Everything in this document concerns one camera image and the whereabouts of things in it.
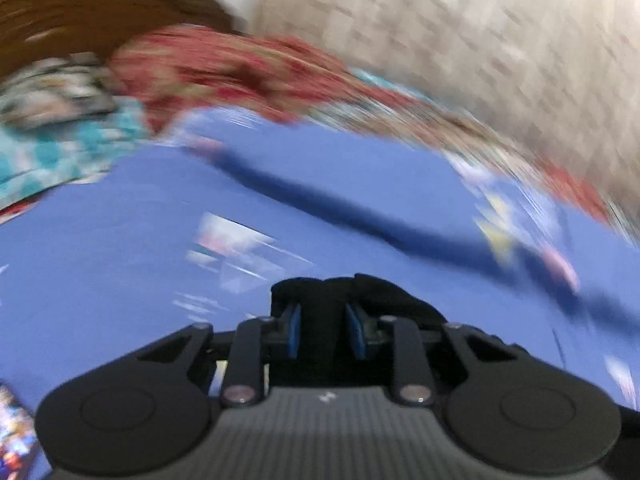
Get red floral blanket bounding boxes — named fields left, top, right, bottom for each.
left=107, top=25, right=616, bottom=226

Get beige leaf print curtain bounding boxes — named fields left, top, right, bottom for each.
left=249, top=0, right=640, bottom=247

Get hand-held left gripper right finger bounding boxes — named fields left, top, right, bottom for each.
left=344, top=302, right=521, bottom=408

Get smartphone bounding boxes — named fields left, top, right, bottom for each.
left=0, top=382, right=40, bottom=480

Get black white floral cloth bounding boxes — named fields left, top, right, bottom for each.
left=0, top=55, right=120, bottom=132

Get teal patterned cloth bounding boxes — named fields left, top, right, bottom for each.
left=0, top=99, right=151, bottom=202

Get black pants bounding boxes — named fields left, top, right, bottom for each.
left=270, top=274, right=451, bottom=386

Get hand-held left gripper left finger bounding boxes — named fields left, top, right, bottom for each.
left=137, top=302, right=303, bottom=408

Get blue printed bed sheet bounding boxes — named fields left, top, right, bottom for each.
left=0, top=105, right=640, bottom=480

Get wooden headboard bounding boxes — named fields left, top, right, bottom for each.
left=0, top=0, right=247, bottom=80

